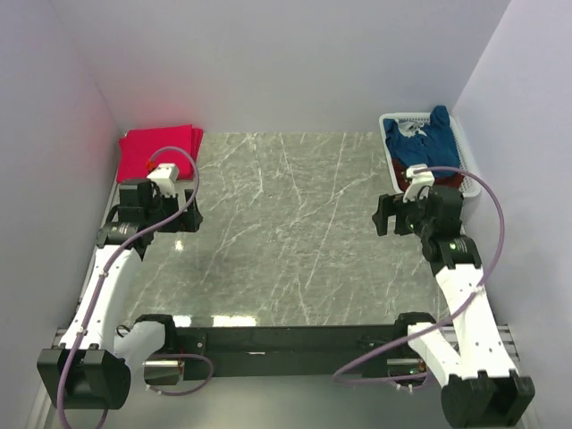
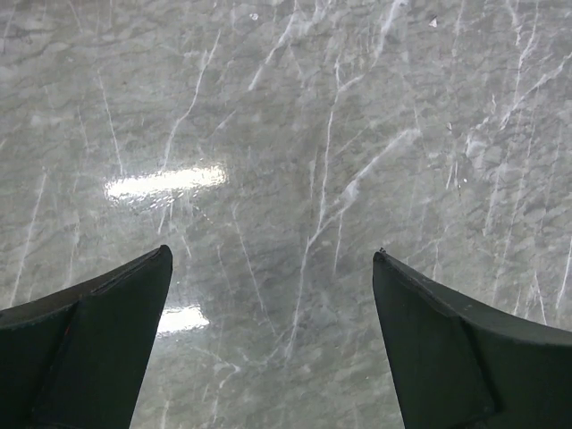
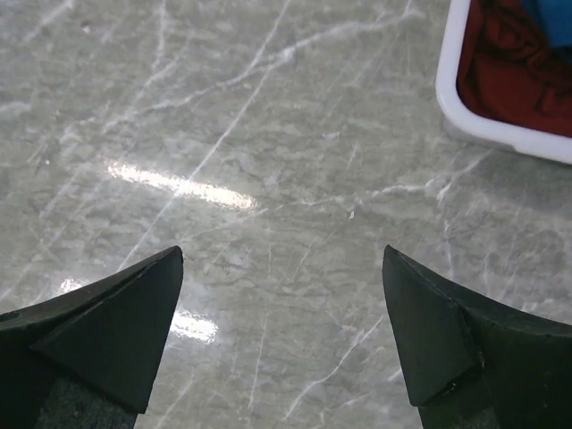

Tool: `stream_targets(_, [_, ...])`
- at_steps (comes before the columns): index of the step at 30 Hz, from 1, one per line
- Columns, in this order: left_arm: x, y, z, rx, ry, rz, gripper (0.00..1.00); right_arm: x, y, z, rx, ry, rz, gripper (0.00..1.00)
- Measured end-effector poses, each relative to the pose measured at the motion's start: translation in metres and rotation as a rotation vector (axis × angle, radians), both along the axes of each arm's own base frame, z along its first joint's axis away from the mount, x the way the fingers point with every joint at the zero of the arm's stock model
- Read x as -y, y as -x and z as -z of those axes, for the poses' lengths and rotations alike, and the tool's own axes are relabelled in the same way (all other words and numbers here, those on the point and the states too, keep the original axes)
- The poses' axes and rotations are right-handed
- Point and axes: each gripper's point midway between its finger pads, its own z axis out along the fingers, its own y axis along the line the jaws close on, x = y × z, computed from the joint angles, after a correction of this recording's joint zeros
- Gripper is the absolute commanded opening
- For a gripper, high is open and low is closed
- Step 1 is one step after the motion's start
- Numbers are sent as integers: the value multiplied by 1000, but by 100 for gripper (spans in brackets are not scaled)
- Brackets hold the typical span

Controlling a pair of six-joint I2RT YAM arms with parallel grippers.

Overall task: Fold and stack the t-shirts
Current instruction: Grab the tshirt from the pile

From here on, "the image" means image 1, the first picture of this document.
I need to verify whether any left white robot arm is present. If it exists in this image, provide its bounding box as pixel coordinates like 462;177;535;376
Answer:
37;176;202;411

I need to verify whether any dark red t shirt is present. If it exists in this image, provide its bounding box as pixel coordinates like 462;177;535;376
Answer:
391;158;464;192

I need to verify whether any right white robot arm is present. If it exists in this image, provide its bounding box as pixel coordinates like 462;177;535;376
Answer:
372;185;535;428

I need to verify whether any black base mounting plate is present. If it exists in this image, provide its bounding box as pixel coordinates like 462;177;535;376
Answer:
133;314;442;382

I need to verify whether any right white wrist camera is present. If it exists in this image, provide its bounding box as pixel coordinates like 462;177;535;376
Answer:
403;164;434;202

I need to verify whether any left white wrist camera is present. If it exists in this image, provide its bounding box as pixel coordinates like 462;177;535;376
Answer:
147;163;179;196

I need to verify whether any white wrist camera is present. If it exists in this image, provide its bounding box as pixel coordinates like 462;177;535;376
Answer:
403;164;434;202
147;163;179;196

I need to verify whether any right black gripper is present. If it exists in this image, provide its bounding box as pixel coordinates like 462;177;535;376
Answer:
372;186;434;238

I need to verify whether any white plastic laundry basket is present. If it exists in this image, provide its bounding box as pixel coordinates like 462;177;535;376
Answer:
379;113;476;193

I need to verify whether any blue polo t shirt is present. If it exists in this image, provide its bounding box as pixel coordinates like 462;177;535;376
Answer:
383;105;460;168

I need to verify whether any folded red t shirt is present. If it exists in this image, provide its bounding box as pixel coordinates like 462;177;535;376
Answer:
115;126;205;183

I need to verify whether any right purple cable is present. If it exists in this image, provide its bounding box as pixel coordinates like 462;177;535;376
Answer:
331;164;506;391

